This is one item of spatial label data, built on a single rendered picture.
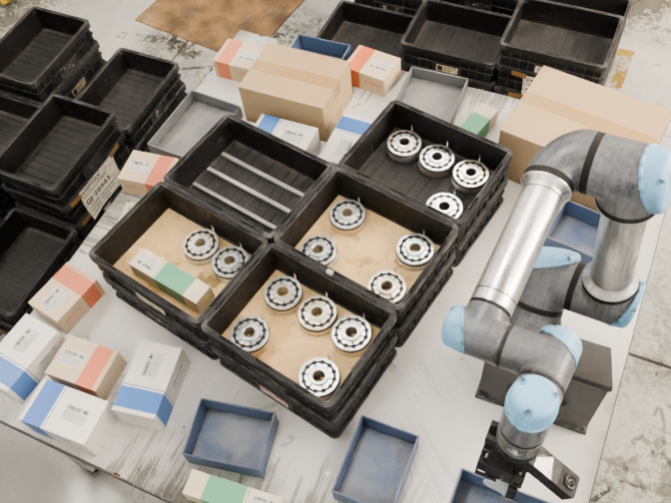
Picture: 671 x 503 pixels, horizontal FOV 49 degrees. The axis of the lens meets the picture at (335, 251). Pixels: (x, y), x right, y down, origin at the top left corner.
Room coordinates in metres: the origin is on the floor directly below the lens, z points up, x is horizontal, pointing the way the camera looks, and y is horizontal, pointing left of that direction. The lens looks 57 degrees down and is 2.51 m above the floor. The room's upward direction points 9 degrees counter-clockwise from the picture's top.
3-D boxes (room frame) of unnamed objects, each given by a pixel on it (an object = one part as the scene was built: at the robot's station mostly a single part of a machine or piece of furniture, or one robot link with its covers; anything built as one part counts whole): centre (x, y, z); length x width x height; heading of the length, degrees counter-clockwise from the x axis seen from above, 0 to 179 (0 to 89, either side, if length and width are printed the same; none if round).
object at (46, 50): (2.48, 1.09, 0.37); 0.40 x 0.30 x 0.45; 149
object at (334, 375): (0.73, 0.09, 0.86); 0.10 x 0.10 x 0.01
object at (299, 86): (1.79, 0.05, 0.78); 0.30 x 0.22 x 0.16; 60
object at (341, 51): (1.97, -0.04, 0.74); 0.20 x 0.15 x 0.07; 60
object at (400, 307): (1.08, -0.08, 0.92); 0.40 x 0.30 x 0.02; 48
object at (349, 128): (1.54, -0.09, 0.75); 0.20 x 0.12 x 0.09; 149
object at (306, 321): (0.91, 0.07, 0.86); 0.10 x 0.10 x 0.01
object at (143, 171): (1.56, 0.55, 0.74); 0.16 x 0.12 x 0.07; 66
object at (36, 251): (1.58, 1.16, 0.26); 0.40 x 0.30 x 0.23; 148
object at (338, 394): (0.86, 0.12, 0.92); 0.40 x 0.30 x 0.02; 48
